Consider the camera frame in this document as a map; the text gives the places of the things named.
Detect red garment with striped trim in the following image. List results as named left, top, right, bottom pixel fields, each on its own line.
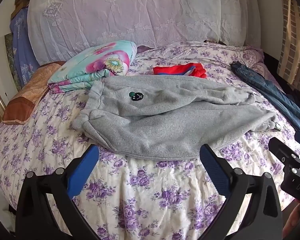
left=153, top=63, right=207, bottom=79

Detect brown pillow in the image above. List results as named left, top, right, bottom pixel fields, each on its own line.
left=2, top=61, right=65, bottom=125

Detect plaid curtain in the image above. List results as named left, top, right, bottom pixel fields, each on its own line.
left=277, top=0, right=300, bottom=95

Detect person's right hand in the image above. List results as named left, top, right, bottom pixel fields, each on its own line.
left=283, top=202, right=300, bottom=238

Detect blue patterned cloth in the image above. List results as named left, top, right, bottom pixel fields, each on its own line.
left=9, top=6, right=40, bottom=85

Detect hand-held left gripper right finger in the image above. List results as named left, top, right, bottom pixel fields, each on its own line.
left=199, top=144, right=283, bottom=240

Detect folded floral quilt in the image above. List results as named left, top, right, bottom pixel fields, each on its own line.
left=47, top=41, right=137, bottom=94

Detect purple floral bedsheet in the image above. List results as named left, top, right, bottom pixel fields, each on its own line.
left=0, top=42, right=300, bottom=240

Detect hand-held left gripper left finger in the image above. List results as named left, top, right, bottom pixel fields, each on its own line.
left=15, top=144, right=100, bottom=240

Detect blue jeans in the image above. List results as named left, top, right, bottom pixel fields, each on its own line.
left=231, top=61, right=300, bottom=140

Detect green patterned wall picture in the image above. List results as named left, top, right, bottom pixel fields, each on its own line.
left=4, top=33, right=22, bottom=90

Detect grey sweatpants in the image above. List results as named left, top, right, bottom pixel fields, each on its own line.
left=72, top=76, right=282, bottom=161

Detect white lace cover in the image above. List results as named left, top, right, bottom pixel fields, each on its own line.
left=27, top=0, right=262, bottom=65

